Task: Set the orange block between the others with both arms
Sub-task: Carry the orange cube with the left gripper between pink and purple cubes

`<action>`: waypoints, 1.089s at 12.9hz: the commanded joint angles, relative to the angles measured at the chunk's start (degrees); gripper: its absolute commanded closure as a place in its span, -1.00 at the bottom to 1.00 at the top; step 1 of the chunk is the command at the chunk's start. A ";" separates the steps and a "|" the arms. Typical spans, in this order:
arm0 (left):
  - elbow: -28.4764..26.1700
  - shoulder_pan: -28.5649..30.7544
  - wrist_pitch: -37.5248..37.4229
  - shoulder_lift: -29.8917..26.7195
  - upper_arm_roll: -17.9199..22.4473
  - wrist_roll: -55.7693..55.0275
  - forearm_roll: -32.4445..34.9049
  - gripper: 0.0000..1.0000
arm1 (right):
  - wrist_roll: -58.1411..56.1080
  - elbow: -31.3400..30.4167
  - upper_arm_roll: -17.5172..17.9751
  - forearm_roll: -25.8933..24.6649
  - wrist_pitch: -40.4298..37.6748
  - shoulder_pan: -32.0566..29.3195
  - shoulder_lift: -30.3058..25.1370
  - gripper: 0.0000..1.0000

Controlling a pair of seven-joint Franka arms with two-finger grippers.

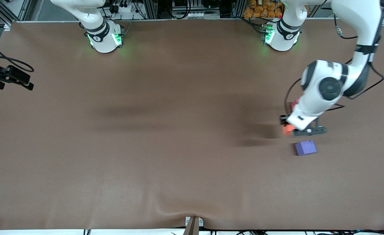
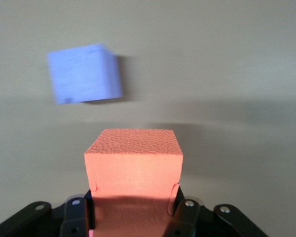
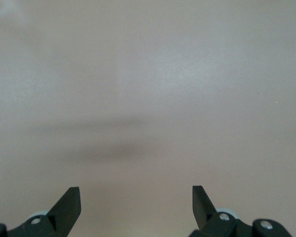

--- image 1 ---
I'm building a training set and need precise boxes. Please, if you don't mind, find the purple foam block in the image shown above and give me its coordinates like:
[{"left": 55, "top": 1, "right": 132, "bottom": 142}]
[{"left": 295, "top": 140, "right": 317, "bottom": 156}]

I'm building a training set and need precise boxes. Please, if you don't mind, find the brown table cover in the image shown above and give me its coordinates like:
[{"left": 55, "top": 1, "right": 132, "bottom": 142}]
[{"left": 0, "top": 18, "right": 384, "bottom": 231}]

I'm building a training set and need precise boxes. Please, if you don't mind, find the bag of orange items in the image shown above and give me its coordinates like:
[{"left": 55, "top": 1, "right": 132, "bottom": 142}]
[{"left": 243, "top": 0, "right": 283, "bottom": 19}]

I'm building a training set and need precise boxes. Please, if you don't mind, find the white power strip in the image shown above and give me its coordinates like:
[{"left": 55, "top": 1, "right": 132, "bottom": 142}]
[{"left": 111, "top": 3, "right": 134, "bottom": 14}]

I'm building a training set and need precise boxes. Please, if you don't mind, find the aluminium frame rail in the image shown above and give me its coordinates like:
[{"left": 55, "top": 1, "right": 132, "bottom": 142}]
[{"left": 0, "top": 0, "right": 32, "bottom": 27}]

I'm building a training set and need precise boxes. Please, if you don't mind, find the grey metal mount bracket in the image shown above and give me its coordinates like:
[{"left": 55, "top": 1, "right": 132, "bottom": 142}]
[{"left": 183, "top": 216, "right": 204, "bottom": 235}]

